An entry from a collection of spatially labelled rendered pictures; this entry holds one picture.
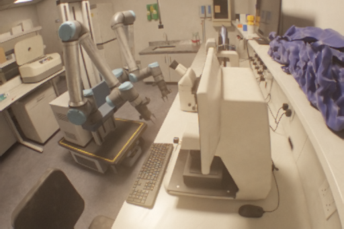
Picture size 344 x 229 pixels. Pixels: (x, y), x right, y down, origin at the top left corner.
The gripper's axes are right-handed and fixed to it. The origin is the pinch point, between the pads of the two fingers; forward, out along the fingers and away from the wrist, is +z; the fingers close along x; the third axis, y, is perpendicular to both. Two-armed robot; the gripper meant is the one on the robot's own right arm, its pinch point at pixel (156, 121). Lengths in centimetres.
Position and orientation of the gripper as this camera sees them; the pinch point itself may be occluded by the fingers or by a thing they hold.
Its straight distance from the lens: 136.0
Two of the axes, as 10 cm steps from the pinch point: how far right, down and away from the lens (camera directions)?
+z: 5.0, 7.5, 4.4
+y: -8.5, 3.3, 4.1
